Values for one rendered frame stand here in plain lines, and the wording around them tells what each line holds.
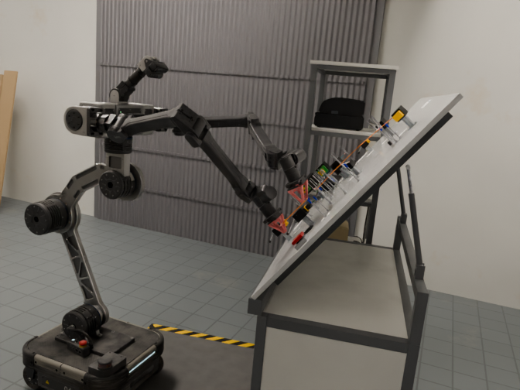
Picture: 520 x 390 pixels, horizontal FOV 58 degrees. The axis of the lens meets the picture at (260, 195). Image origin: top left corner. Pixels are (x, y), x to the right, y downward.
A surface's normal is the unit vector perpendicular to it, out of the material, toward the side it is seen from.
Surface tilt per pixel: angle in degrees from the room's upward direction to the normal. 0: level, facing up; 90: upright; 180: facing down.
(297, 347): 90
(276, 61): 90
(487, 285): 90
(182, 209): 90
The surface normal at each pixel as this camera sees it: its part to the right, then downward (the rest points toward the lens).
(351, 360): -0.22, 0.19
